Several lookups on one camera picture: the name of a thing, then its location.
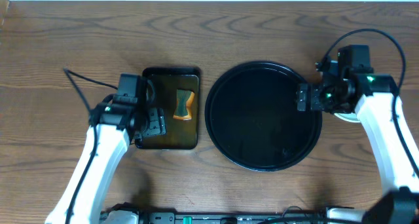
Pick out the light green plate orange smear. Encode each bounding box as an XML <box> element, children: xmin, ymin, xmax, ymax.
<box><xmin>334</xmin><ymin>113</ymin><xmax>360</xmax><ymax>123</ymax></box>

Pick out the orange green scrub sponge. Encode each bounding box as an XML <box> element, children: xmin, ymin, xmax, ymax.
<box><xmin>173</xmin><ymin>89</ymin><xmax>194</xmax><ymax>121</ymax></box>

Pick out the black rectangular water tray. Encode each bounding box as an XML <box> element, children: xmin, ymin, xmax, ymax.
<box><xmin>135</xmin><ymin>67</ymin><xmax>200</xmax><ymax>150</ymax></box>

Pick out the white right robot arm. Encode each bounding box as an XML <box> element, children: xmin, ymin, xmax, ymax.
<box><xmin>297</xmin><ymin>71</ymin><xmax>418</xmax><ymax>223</ymax></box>

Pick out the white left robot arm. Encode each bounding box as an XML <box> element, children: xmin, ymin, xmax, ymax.
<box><xmin>45</xmin><ymin>102</ymin><xmax>166</xmax><ymax>223</ymax></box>

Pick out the round black tray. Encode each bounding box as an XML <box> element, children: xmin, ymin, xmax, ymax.
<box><xmin>205</xmin><ymin>61</ymin><xmax>322</xmax><ymax>172</ymax></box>

